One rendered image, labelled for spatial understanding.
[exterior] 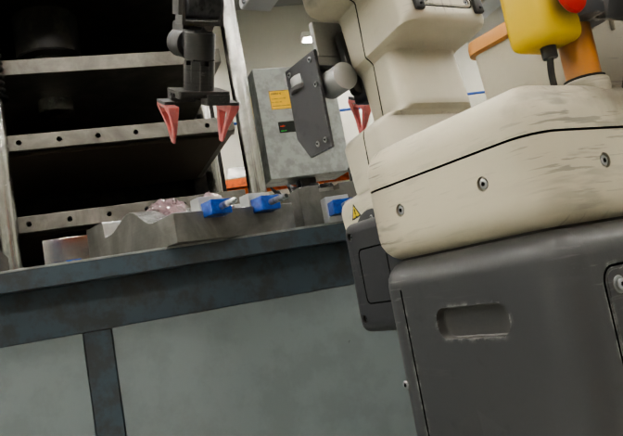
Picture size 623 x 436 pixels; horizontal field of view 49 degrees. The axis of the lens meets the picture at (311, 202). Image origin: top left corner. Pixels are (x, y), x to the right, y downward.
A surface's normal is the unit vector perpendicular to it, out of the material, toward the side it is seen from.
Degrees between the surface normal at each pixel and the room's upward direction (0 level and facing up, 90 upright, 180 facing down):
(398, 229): 90
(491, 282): 90
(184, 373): 90
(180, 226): 90
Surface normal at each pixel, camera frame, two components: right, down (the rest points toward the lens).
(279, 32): 0.18, -0.16
